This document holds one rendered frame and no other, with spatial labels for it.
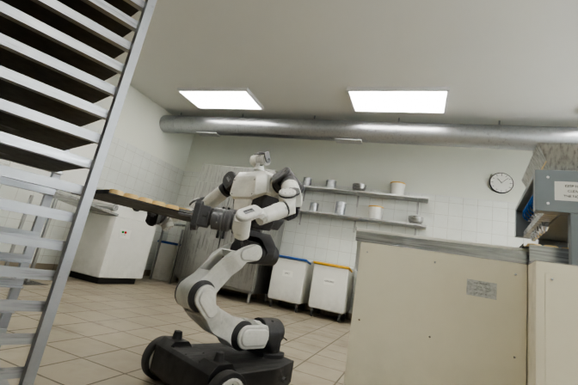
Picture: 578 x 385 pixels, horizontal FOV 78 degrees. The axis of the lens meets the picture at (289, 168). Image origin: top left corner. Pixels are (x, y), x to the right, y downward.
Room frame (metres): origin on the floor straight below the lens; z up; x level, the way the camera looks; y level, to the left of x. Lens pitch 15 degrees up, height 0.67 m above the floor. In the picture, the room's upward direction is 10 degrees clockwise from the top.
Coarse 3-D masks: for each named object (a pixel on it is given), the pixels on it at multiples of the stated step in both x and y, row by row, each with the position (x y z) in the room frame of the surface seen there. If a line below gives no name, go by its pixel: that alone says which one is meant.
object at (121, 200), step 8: (96, 192) 1.31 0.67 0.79; (104, 192) 1.26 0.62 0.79; (104, 200) 1.57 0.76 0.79; (112, 200) 1.49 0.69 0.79; (120, 200) 1.42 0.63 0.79; (128, 200) 1.36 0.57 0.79; (136, 200) 1.31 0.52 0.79; (136, 208) 1.67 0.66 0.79; (144, 208) 1.58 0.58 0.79; (152, 208) 1.50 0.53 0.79; (160, 208) 1.44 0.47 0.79; (168, 208) 1.40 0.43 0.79; (168, 216) 1.79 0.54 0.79; (176, 216) 1.68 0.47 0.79; (184, 216) 1.60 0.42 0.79
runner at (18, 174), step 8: (0, 168) 1.02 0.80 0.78; (8, 168) 1.03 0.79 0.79; (16, 168) 1.04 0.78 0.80; (8, 176) 1.03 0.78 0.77; (16, 176) 1.05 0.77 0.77; (24, 176) 1.06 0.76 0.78; (32, 176) 1.07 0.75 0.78; (40, 176) 1.09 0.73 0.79; (40, 184) 1.09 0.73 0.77; (48, 184) 1.10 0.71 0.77; (56, 184) 1.12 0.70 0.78; (64, 184) 1.13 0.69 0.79; (72, 184) 1.15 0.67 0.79; (72, 192) 1.16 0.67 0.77; (80, 192) 1.17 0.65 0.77
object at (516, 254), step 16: (368, 240) 1.77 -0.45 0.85; (384, 240) 1.74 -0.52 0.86; (400, 240) 1.70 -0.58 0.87; (416, 240) 1.67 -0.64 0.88; (432, 240) 1.63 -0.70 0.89; (448, 240) 1.60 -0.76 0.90; (480, 256) 1.54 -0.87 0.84; (496, 256) 1.51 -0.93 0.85; (512, 256) 1.49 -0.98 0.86; (528, 256) 1.46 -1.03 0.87
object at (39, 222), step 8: (56, 176) 1.48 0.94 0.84; (48, 200) 1.48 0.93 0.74; (40, 224) 1.48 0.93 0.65; (24, 248) 1.48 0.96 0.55; (32, 248) 1.48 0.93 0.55; (24, 264) 1.48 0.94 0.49; (16, 288) 1.48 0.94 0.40; (8, 296) 1.47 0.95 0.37; (16, 296) 1.49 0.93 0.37; (0, 320) 1.47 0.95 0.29; (8, 320) 1.48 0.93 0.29
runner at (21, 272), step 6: (0, 270) 1.08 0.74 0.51; (6, 270) 1.09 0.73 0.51; (12, 270) 1.10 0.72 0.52; (18, 270) 1.11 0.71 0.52; (24, 270) 1.12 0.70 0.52; (30, 270) 1.13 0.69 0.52; (36, 270) 1.14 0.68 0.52; (42, 270) 1.15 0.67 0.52; (48, 270) 1.16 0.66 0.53; (0, 276) 1.08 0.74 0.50; (6, 276) 1.09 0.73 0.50; (12, 276) 1.10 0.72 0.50; (18, 276) 1.11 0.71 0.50; (24, 276) 1.12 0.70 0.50; (30, 276) 1.13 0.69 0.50; (36, 276) 1.14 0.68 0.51; (42, 276) 1.15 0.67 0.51; (48, 276) 1.16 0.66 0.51
